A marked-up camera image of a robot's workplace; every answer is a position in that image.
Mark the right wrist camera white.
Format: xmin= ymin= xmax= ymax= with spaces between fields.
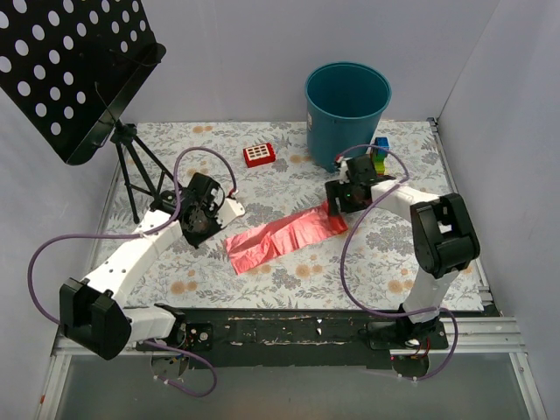
xmin=335 ymin=157 xmax=349 ymax=184

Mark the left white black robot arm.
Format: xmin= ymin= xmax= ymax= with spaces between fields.
xmin=59 ymin=173 xmax=245 ymax=360

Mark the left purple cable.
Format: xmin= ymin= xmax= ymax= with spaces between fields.
xmin=27 ymin=147 xmax=240 ymax=398

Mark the black perforated music stand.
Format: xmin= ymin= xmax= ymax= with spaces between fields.
xmin=0 ymin=0 xmax=193 ymax=224

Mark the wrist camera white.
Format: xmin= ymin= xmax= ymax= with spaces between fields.
xmin=216 ymin=197 xmax=246 ymax=229
xmin=335 ymin=157 xmax=349 ymax=184

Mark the red white window toy block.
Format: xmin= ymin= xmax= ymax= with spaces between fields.
xmin=243 ymin=143 xmax=277 ymax=168

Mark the aluminium frame rail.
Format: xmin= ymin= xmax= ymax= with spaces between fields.
xmin=37 ymin=116 xmax=548 ymax=420

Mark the purple cable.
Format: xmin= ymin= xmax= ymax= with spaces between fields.
xmin=334 ymin=143 xmax=460 ymax=382
xmin=27 ymin=147 xmax=240 ymax=398

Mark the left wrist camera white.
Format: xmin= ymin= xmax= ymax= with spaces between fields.
xmin=216 ymin=197 xmax=246 ymax=229

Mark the teal plastic trash bin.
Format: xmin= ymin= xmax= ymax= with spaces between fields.
xmin=304 ymin=62 xmax=392 ymax=172

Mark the floral patterned table mat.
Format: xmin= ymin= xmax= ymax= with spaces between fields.
xmin=82 ymin=121 xmax=487 ymax=312

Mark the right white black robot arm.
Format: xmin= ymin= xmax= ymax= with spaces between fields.
xmin=325 ymin=154 xmax=480 ymax=349

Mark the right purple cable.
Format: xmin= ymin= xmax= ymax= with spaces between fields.
xmin=334 ymin=143 xmax=460 ymax=382

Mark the red plastic trash bag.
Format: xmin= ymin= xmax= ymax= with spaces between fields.
xmin=225 ymin=202 xmax=347 ymax=275

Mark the colourful toy block car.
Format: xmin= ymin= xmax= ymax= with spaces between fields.
xmin=370 ymin=136 xmax=390 ymax=176

